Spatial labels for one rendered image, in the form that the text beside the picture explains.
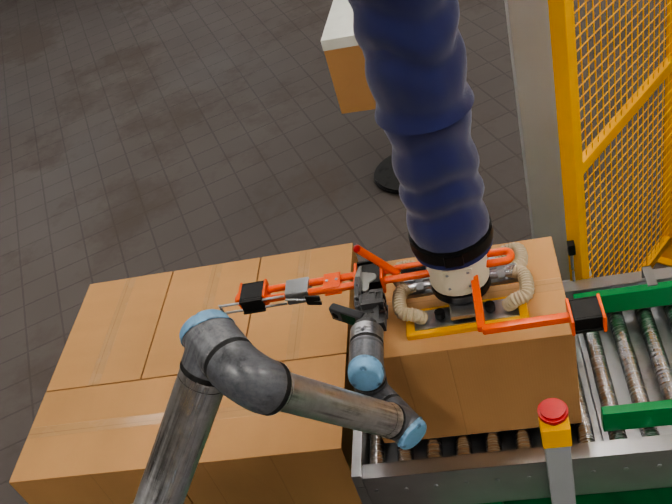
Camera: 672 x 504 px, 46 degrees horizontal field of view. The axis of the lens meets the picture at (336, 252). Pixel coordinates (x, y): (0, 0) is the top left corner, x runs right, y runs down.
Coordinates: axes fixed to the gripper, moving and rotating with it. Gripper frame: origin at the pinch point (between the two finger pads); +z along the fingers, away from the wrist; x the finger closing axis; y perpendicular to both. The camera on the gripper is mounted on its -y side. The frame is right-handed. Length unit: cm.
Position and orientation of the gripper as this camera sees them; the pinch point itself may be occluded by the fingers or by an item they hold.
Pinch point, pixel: (361, 279)
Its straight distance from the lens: 225.1
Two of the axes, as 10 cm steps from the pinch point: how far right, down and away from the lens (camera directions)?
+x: -2.6, -7.2, -6.4
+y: 9.6, -1.6, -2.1
